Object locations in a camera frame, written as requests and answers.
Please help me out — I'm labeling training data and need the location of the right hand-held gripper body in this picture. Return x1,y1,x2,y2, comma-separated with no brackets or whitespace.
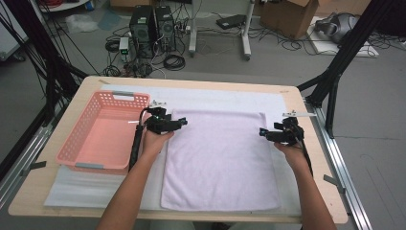
266,111,317,147

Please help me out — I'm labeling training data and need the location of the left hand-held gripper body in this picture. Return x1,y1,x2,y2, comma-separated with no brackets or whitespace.
145,101,180,135

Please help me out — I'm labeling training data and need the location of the lavender printed towel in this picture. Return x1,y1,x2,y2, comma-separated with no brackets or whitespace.
160,108,282,213

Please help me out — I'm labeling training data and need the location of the pink plastic basket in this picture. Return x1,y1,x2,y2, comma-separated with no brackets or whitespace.
56,89,152,176

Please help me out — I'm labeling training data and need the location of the person's left hand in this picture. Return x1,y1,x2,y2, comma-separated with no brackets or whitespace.
142,128,176,161

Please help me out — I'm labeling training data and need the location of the person's right hand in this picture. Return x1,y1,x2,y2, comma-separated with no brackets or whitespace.
274,143,309,171

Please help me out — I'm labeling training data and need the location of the white grid mat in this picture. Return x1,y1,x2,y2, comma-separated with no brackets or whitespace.
43,83,310,216

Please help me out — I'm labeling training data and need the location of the small white box green light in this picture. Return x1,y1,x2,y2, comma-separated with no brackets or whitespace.
118,36,130,61

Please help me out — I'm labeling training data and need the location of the white metal stand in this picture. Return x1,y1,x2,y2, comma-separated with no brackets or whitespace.
188,0,257,61

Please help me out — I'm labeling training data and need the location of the black computer tower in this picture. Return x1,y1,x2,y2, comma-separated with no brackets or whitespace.
128,4,158,59
154,5,177,53

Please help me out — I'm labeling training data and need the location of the white flat board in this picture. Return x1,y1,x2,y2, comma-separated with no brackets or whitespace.
307,15,380,58

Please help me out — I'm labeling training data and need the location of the black flat device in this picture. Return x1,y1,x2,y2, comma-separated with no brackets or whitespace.
215,13,247,31

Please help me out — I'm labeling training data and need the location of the cardboard box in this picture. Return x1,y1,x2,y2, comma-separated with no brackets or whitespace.
259,0,320,40

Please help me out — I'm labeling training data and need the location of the grey rounded appliance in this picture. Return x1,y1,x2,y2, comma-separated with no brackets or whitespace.
314,11,360,44

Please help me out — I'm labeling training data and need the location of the clear plastic bag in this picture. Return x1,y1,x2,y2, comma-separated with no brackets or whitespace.
65,12,100,34

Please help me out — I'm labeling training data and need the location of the white round table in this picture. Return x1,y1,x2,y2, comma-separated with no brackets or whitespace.
37,0,90,13

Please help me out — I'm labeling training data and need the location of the white cabinet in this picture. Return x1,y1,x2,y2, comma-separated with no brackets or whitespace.
0,6,30,61

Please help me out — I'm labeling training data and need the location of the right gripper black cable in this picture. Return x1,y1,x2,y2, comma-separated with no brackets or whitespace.
295,127,314,177

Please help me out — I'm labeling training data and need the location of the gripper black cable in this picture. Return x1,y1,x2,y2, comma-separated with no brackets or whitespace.
128,107,151,172
295,127,314,177

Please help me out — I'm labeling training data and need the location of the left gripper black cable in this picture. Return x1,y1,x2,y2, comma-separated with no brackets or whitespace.
128,107,151,172

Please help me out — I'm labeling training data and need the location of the aluminium rail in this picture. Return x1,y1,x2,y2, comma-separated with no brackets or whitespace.
304,100,372,230
0,104,70,205

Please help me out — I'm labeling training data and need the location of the coiled black cable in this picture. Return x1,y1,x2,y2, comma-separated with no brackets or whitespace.
104,39,121,54
163,54,187,72

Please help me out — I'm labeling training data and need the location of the black frame strut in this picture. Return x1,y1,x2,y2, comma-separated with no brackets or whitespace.
4,0,89,126
296,0,396,139

